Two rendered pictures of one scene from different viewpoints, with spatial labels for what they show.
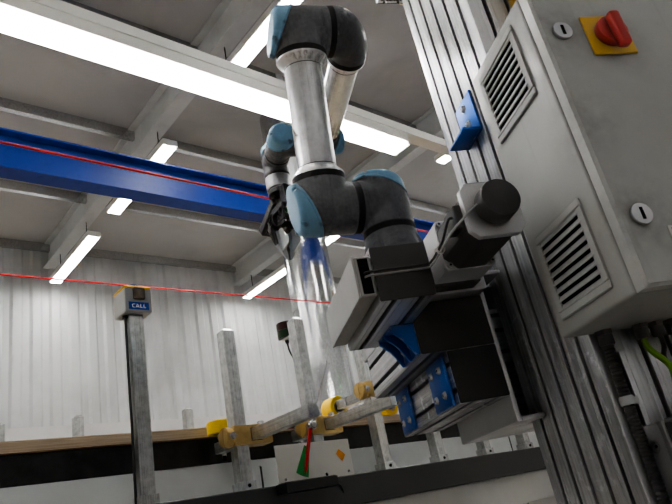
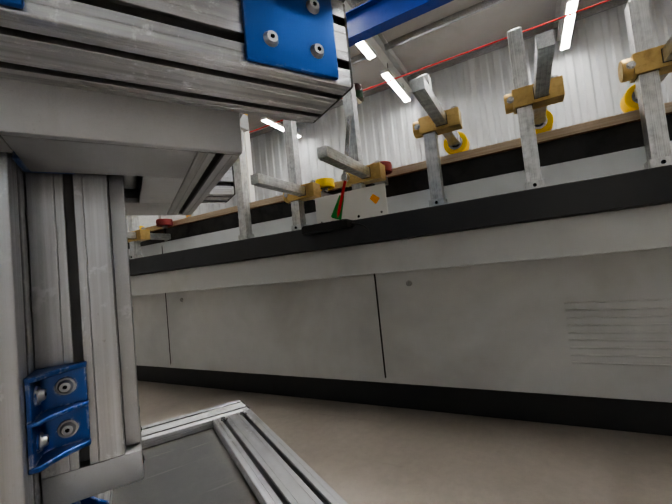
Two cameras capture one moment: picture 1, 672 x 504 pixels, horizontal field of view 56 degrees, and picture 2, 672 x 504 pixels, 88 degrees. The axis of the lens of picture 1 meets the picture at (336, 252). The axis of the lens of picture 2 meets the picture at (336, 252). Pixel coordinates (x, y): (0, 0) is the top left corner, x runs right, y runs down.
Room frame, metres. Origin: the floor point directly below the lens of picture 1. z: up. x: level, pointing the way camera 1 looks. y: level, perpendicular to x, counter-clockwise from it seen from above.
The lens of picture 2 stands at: (1.40, -0.90, 0.54)
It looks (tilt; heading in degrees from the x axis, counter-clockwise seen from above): 3 degrees up; 73
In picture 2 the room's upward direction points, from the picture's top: 6 degrees counter-clockwise
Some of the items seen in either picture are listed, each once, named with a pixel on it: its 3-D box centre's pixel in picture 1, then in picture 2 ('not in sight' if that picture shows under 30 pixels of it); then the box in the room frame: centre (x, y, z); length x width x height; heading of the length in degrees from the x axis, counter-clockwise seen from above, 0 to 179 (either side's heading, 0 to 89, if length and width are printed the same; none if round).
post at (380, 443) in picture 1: (374, 416); (432, 153); (2.00, -0.01, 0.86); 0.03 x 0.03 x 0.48; 44
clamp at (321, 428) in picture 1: (318, 426); (364, 175); (1.85, 0.15, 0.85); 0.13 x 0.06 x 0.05; 134
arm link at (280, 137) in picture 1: (285, 143); not in sight; (1.50, 0.08, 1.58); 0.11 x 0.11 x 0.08; 17
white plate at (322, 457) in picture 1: (315, 460); (349, 206); (1.79, 0.17, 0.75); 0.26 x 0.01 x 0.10; 134
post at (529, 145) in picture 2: (425, 402); (525, 117); (2.18, -0.19, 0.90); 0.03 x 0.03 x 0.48; 44
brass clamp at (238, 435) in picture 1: (245, 436); (301, 193); (1.67, 0.33, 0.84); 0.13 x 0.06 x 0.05; 134
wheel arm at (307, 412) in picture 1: (262, 431); (297, 190); (1.65, 0.28, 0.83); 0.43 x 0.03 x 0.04; 44
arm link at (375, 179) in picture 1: (379, 204); not in sight; (1.25, -0.12, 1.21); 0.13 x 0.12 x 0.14; 107
